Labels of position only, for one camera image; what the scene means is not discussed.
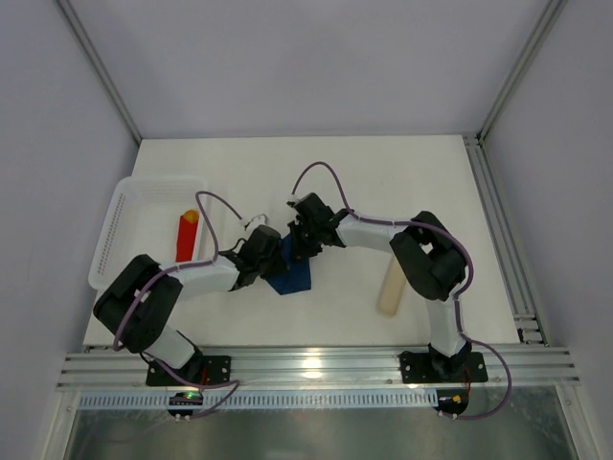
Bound blue paper napkin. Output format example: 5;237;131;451
266;235;312;295

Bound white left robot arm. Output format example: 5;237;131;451
93;225;287;388

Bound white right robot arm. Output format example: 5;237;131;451
287;193;473;381

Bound red bottle orange cap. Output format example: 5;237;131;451
175;209;199;263

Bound beige cutlery tray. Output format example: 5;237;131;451
376;257;407;317

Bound white plastic basket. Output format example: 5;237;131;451
88;174;206;291

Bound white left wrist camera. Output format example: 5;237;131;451
241;213;269;231

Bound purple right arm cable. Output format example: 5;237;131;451
292;161;513;421

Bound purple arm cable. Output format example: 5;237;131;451
112;190;250;421
292;161;513;421

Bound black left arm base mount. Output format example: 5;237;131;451
146;353;232;387

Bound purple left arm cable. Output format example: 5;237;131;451
112;190;250;421

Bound white slotted cable duct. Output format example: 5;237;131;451
78;387;439;410

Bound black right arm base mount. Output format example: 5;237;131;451
398;351;489;384

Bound aluminium side rail right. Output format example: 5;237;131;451
463;134;549;347

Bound aluminium table edge rail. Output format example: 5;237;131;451
57;345;580;391

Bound aluminium frame post left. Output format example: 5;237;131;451
53;0;143;147

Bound aluminium frame post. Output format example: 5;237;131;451
53;0;143;147
477;0;567;143

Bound aluminium frame post right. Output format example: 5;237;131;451
477;0;567;143

